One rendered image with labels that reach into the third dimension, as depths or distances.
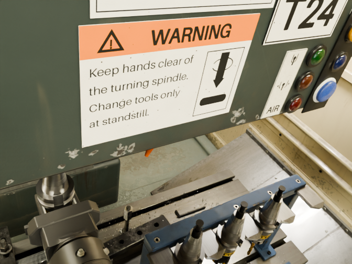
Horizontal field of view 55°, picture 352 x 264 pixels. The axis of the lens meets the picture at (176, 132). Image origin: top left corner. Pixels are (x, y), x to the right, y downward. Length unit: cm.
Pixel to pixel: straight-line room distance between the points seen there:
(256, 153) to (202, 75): 133
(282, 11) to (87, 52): 18
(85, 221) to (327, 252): 104
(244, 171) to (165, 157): 47
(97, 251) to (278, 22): 41
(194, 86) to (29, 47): 14
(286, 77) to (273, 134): 119
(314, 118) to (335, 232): 45
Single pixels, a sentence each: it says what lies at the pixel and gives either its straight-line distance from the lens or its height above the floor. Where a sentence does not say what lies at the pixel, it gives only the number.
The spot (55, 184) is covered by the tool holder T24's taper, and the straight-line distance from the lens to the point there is 60.
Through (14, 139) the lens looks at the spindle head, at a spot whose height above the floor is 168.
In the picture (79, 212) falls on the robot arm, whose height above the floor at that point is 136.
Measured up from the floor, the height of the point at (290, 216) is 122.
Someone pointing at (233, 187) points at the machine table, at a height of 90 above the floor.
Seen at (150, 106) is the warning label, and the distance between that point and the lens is 29.
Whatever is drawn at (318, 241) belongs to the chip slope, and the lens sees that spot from 145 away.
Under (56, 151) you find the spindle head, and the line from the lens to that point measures 28.
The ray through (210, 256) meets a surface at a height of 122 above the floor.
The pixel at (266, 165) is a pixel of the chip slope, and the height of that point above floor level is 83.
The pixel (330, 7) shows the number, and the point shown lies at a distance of 38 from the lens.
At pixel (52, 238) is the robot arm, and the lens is 59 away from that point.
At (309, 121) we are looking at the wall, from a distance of 142.
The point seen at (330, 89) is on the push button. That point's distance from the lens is 46.
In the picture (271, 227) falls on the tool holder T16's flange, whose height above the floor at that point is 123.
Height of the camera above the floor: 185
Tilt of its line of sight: 39 degrees down
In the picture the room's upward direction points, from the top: 12 degrees clockwise
